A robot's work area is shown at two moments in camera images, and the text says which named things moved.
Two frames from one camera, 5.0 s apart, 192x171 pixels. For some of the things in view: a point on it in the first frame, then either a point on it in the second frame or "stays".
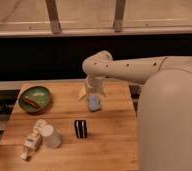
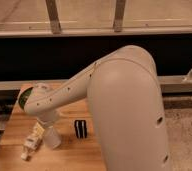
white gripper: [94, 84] -> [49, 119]
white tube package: [31, 143] stays
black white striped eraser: [81, 128] stays
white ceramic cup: [50, 135] stays
